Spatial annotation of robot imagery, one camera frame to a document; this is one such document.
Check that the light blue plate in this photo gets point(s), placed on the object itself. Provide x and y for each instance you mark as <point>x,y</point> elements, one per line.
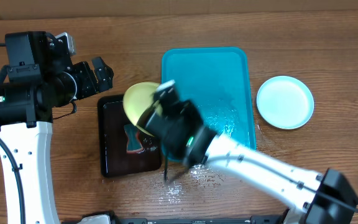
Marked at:
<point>285,102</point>

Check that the teal plastic tray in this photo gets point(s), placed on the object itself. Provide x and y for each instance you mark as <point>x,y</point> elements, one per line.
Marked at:
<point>216,80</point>

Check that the green and orange sponge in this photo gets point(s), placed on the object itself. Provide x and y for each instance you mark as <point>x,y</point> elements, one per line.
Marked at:
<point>134,145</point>

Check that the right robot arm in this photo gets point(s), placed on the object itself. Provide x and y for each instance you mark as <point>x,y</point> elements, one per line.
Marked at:
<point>311,197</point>

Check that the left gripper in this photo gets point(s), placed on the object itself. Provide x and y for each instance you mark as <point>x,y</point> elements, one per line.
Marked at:
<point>90,87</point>

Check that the black plastic tray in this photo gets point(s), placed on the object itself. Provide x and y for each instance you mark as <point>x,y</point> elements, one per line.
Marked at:
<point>114,159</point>

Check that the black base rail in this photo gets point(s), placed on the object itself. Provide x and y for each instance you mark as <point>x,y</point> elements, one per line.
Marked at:
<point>109,217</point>

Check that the yellow-green plate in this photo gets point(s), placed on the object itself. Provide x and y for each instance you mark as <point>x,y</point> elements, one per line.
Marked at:
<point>137,99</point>

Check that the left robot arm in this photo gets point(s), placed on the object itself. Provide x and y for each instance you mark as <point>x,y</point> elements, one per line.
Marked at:
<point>26,118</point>

